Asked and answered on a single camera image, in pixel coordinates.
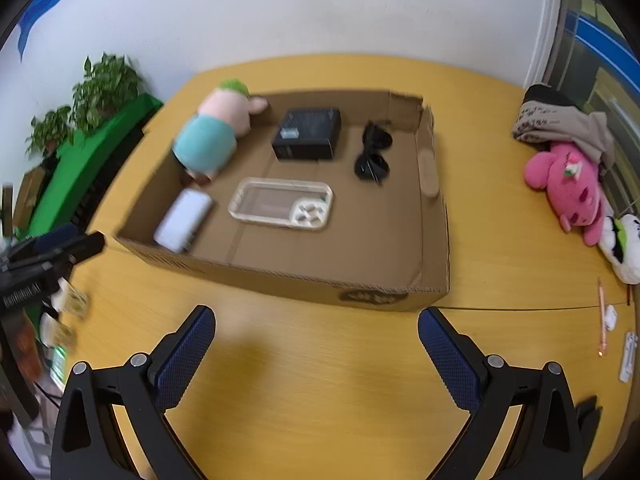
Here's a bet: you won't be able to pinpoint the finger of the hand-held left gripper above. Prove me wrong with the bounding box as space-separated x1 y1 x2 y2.
10 231 107 275
17 225 82 257

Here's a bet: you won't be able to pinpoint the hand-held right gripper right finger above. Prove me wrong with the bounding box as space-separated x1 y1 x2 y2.
417 307 583 480

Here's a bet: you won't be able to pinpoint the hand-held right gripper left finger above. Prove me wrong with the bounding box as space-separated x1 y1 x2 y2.
50 305 217 480

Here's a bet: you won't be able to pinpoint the white power bank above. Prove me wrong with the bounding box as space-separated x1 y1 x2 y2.
153 189 215 254

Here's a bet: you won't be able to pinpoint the brown cardboard box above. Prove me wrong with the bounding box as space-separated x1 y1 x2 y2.
114 89 451 312

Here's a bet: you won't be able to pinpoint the clear white phone case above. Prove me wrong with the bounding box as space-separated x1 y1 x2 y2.
228 177 334 232

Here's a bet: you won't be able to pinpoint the black charger box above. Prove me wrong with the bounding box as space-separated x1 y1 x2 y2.
271 107 342 162

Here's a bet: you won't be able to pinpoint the green board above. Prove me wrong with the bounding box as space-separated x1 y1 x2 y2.
27 92 165 235

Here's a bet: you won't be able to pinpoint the small potted green plant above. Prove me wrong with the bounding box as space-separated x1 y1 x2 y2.
25 105 76 157

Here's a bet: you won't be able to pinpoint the rose gold pen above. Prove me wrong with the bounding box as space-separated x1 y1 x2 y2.
596 277 612 357

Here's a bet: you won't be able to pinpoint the pink plush doll green hair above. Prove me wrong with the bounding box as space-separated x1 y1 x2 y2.
171 78 271 186

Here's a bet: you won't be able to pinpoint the large potted green plant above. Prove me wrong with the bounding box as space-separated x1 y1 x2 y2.
70 52 146 136

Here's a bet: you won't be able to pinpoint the white flat strip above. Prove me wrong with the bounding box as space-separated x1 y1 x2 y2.
619 332 638 383

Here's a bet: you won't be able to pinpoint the white and green plush toy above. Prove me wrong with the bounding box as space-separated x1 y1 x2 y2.
598 214 640 283

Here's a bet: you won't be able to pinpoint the black sunglasses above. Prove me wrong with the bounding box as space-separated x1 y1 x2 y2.
354 121 393 186

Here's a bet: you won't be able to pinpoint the pink plush toy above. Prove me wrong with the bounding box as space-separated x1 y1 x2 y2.
523 142 607 247

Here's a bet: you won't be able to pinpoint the grey leopard print cloth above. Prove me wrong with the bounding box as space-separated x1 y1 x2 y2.
511 84 616 171

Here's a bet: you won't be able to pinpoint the glass partition with blue band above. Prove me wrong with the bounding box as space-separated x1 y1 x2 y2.
545 0 640 211

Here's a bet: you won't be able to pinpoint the white door frame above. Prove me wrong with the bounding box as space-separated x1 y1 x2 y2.
522 0 567 92

